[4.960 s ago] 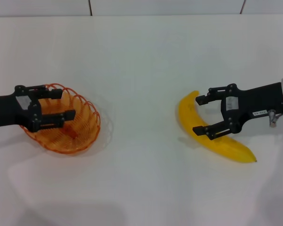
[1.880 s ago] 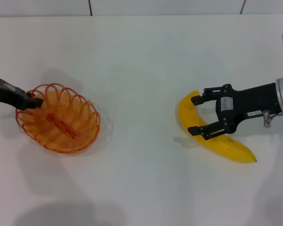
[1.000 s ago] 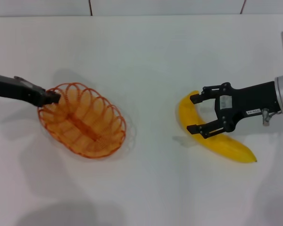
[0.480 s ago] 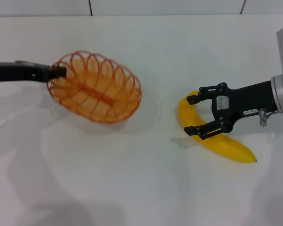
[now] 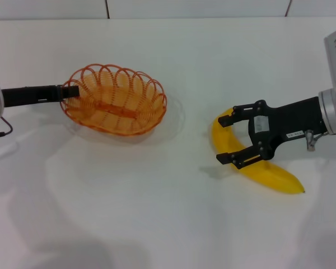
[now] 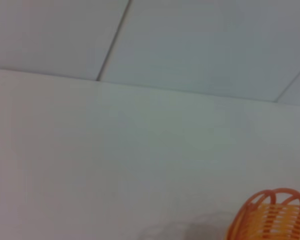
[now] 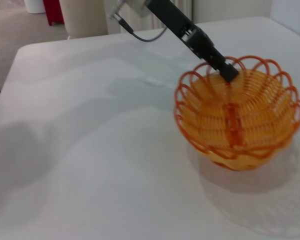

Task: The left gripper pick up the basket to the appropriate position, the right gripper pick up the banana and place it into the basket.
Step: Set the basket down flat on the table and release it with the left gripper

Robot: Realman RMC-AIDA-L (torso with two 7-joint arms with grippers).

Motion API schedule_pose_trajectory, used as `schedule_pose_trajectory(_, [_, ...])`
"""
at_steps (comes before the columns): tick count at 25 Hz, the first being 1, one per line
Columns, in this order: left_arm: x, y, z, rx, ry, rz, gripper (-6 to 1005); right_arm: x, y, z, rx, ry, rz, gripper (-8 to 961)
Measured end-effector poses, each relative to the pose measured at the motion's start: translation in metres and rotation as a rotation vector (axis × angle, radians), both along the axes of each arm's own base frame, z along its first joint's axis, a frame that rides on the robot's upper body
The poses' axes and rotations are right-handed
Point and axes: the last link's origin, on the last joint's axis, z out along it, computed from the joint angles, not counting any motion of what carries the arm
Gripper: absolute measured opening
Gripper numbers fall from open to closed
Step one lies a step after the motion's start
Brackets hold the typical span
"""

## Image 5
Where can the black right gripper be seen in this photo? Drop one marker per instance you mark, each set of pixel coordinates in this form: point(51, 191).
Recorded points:
point(291, 117)

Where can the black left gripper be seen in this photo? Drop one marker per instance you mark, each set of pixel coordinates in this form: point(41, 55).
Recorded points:
point(25, 95)

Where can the yellow banana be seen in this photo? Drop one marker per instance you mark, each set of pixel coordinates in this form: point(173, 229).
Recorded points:
point(226, 140)

